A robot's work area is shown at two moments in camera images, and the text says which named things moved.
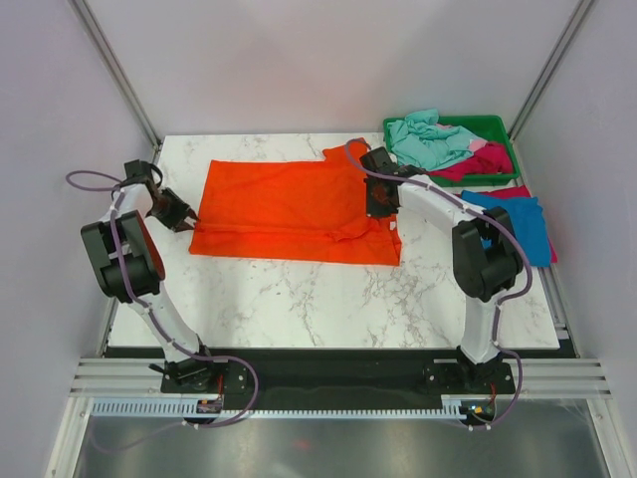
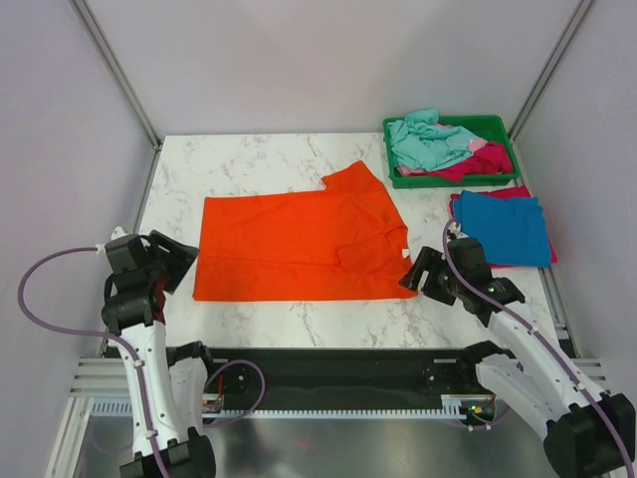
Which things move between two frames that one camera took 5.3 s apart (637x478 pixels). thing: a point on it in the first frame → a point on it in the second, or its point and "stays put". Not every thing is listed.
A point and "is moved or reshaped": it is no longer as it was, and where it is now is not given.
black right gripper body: x=375 y=207 → x=451 y=284
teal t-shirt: x=418 y=140 stays put
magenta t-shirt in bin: x=492 y=158 stays put
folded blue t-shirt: x=528 y=218 stays put
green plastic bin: x=488 y=128 stays put
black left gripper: x=183 y=211 → x=179 y=256
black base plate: x=338 y=372 stays put
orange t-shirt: x=314 y=210 is moved or reshaped
